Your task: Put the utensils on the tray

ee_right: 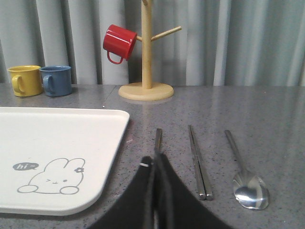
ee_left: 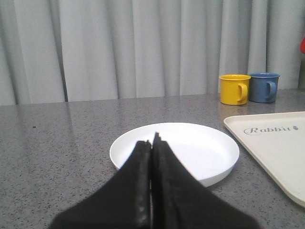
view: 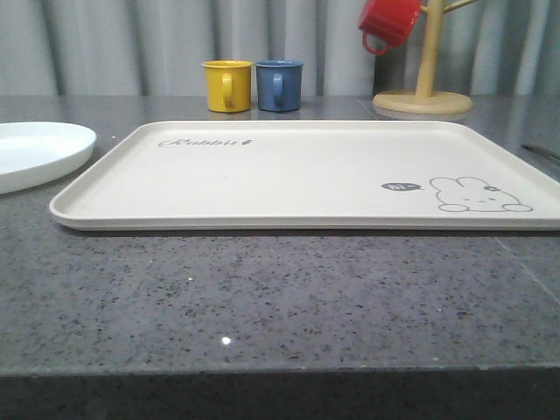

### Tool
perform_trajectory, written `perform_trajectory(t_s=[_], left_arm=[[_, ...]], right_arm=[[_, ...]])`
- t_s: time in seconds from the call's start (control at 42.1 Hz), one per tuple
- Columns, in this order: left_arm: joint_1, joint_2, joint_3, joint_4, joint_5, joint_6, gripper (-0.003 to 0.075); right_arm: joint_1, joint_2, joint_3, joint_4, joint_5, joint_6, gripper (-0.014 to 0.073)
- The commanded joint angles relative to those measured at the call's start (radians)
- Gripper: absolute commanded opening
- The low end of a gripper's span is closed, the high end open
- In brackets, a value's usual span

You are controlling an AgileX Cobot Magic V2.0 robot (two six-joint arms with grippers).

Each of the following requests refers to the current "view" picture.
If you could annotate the blue mug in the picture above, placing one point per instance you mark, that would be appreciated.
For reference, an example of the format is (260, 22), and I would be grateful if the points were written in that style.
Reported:
(279, 85)

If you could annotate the wooden mug tree stand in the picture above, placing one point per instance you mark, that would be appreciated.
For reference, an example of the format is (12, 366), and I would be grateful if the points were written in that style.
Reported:
(425, 99)

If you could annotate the silver metal fork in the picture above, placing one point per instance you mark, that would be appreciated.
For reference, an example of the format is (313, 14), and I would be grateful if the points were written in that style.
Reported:
(541, 151)

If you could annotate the cream rabbit print tray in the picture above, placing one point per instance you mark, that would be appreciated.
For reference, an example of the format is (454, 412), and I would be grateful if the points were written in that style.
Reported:
(190, 175)

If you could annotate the yellow mug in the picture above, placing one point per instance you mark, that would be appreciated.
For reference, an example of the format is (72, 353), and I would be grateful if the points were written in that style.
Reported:
(228, 85)

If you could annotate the white round plate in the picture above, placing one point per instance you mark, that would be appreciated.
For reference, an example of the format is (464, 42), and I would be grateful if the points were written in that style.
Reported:
(34, 153)

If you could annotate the red mug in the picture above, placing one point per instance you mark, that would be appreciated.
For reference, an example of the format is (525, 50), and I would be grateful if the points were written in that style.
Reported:
(391, 21)

